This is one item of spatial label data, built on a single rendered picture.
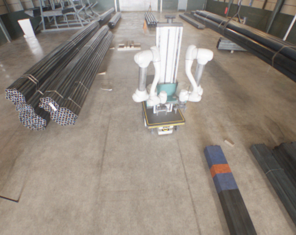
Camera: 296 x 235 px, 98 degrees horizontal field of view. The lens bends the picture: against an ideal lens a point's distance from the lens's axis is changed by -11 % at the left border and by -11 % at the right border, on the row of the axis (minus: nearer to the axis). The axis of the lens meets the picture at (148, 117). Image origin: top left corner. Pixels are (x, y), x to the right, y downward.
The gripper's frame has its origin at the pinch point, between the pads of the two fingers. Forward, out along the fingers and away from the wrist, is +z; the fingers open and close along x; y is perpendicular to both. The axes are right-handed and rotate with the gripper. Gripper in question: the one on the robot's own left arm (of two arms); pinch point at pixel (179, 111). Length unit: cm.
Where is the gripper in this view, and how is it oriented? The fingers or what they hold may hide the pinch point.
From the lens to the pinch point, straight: 222.4
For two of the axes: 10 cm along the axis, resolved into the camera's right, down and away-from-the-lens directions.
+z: 0.0, 7.3, 6.9
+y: 1.6, 6.8, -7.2
